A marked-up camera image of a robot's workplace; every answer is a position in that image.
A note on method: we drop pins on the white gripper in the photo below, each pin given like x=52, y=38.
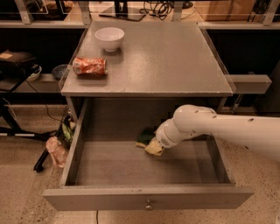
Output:
x=164, y=137

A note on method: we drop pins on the green and yellow sponge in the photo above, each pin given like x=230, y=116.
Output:
x=145, y=137

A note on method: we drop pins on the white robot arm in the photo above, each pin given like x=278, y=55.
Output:
x=259, y=134

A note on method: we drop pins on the grey open top drawer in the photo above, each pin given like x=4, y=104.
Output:
x=105, y=170

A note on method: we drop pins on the metal drawer knob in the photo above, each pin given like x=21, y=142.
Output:
x=149, y=206

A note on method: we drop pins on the grey cabinet counter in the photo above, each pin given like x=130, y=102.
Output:
x=156, y=59

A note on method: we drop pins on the green plastic item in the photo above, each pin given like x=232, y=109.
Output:
x=67, y=132

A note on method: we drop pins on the clear plastic bottle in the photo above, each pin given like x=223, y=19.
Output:
x=57, y=151

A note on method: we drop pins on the crushed orange soda can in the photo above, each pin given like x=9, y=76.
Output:
x=90, y=66

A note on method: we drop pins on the white ceramic bowl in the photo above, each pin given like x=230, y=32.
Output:
x=109, y=38

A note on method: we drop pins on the dark small bowl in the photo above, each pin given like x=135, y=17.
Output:
x=58, y=71

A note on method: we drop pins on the white bowl on shelf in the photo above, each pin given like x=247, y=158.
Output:
x=35, y=75

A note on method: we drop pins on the black monitor stand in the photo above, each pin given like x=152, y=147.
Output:
x=121, y=10

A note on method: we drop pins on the cardboard box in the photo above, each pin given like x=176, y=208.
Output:
x=225, y=10

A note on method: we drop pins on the black stand legs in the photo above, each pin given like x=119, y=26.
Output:
x=14, y=130

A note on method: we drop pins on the black bag on shelf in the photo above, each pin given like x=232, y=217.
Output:
x=16, y=64

